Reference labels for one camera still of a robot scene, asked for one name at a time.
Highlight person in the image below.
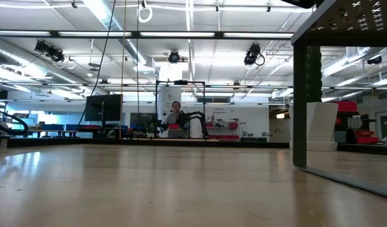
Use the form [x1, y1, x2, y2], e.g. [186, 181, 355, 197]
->
[159, 100, 191, 139]

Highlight overhead light bar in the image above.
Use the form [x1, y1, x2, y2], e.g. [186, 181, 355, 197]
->
[0, 29, 294, 40]

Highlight black monitor on stand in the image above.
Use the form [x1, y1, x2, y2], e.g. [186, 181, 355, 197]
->
[85, 93, 124, 139]

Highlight grey perforated metal shelf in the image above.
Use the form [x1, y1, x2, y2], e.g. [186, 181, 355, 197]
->
[290, 0, 387, 200]

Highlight white hexagonal plant pot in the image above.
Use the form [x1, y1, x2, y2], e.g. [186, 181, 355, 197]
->
[289, 101, 339, 151]

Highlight red storage bins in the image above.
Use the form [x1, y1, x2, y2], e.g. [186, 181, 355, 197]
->
[333, 100, 382, 146]

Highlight black background frame rig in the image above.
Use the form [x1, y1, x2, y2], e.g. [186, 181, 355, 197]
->
[154, 79, 207, 139]

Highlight black ceiling-mounted camera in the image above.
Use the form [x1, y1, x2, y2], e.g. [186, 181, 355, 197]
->
[243, 42, 266, 67]
[34, 39, 66, 63]
[366, 55, 384, 66]
[167, 50, 181, 64]

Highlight yellow hanging rope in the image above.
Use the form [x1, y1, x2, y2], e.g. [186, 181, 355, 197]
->
[118, 0, 128, 140]

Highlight black hanging cable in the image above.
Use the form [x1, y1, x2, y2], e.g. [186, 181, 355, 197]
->
[75, 0, 117, 129]

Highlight white hanging ring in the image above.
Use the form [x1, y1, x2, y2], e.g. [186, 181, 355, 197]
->
[137, 0, 153, 24]

